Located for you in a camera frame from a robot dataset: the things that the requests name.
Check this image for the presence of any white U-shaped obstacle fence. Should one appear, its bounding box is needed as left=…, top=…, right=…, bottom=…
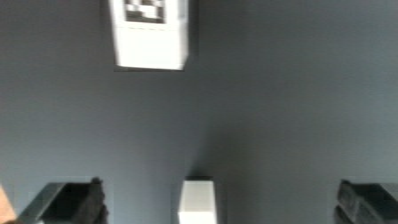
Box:
left=177, top=180, right=216, bottom=224

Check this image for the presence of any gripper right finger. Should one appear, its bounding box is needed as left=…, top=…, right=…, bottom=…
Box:
left=333, top=180, right=398, bottom=224

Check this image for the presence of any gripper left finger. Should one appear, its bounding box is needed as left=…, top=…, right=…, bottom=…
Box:
left=15, top=177, right=108, bottom=224

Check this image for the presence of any white table leg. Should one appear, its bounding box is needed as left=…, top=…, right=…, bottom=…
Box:
left=108, top=0, right=189, bottom=70

